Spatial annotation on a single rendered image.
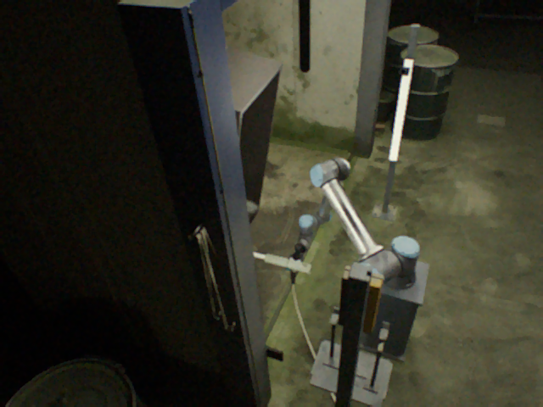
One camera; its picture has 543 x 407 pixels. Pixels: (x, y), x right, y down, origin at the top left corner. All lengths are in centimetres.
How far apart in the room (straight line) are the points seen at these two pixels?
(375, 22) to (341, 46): 37
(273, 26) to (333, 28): 59
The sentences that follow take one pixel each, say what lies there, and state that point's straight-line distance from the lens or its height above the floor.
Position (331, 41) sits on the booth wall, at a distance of 406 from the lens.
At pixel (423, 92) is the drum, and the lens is 460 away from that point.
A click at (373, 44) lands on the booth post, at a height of 121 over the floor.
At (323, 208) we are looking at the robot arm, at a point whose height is 76.
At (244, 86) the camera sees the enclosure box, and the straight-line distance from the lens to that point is 216.
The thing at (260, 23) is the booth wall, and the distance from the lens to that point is 426.
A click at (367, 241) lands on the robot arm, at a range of 223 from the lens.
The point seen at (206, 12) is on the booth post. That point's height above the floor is 225.
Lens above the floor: 254
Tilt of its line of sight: 41 degrees down
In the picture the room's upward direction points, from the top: 4 degrees counter-clockwise
